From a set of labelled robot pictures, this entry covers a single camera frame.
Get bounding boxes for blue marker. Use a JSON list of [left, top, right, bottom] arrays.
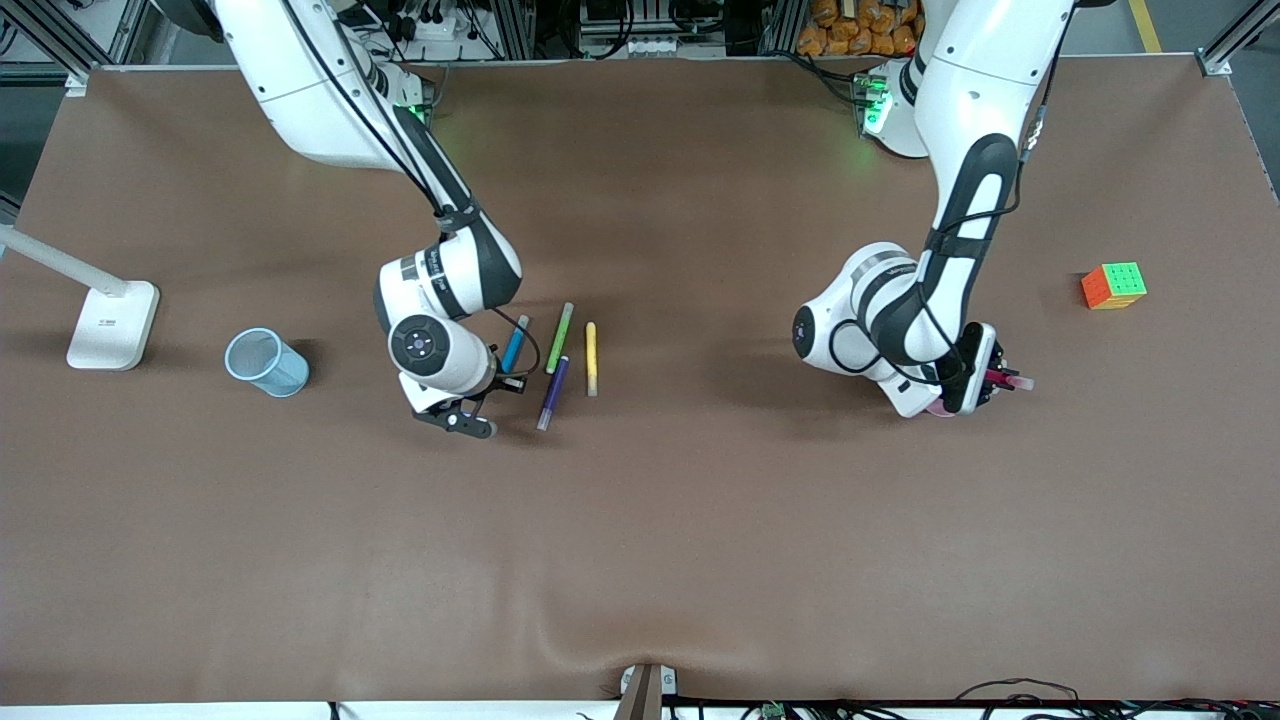
[[500, 315, 532, 377]]

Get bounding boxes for purple marker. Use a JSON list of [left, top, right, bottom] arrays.
[[536, 355, 571, 432]]

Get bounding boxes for green marker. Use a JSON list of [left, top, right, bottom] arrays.
[[545, 302, 576, 376]]

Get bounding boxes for colourful puzzle cube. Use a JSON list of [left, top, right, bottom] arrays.
[[1080, 262, 1148, 311]]

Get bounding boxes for blue mesh cup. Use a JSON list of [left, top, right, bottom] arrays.
[[224, 327, 311, 399]]

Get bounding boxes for orange bag pile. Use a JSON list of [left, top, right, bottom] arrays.
[[797, 0, 921, 58]]

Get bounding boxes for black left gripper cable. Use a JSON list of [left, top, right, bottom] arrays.
[[925, 10, 1066, 251]]

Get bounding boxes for black cable bundle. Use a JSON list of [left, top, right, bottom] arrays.
[[955, 678, 1280, 720]]

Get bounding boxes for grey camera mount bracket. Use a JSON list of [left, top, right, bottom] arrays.
[[612, 663, 679, 720]]

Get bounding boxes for silver aluminium frame post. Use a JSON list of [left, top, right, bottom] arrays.
[[15, 0, 101, 98], [1195, 0, 1280, 78], [757, 0, 806, 56], [495, 0, 536, 61]]

